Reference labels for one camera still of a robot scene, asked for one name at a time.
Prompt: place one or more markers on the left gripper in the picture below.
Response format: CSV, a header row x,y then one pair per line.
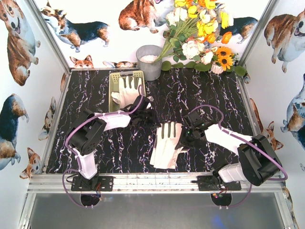
x,y
145,114

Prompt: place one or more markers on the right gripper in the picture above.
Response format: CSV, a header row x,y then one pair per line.
x,y
185,140

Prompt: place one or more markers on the white work glove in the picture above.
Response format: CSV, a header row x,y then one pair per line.
x,y
128,91

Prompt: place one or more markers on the white grey glove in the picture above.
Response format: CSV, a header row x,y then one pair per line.
x,y
164,154

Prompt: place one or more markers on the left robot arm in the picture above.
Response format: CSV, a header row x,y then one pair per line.
x,y
85,133

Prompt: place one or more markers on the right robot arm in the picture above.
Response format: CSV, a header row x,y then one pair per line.
x,y
257,163

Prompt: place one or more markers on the yellow-green storage basket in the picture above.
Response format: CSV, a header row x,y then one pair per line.
x,y
114,86

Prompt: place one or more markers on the grey metal bucket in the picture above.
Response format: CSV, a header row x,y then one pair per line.
x,y
148,62

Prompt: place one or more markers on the artificial flower bouquet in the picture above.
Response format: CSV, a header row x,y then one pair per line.
x,y
198,34

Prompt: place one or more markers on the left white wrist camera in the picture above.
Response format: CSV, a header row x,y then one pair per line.
x,y
150,102

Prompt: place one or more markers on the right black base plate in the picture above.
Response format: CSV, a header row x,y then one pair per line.
x,y
210,183

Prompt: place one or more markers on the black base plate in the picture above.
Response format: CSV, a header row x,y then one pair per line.
x,y
97,183
210,183

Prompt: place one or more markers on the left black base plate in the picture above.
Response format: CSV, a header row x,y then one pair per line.
x,y
97,183

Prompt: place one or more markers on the aluminium front rail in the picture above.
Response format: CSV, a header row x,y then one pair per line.
x,y
126,183

